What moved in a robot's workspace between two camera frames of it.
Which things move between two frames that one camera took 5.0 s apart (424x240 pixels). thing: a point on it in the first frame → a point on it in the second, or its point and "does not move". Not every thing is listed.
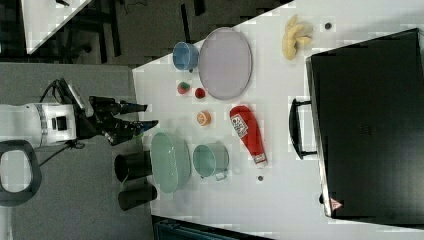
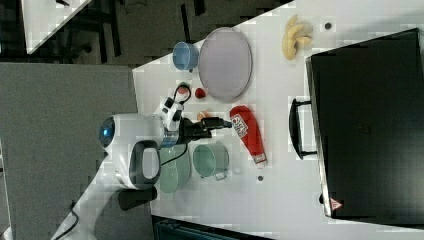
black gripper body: [103, 122] → [190, 130]
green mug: [211, 159] does not move
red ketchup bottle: [246, 127] does not move
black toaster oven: [365, 123] does not move
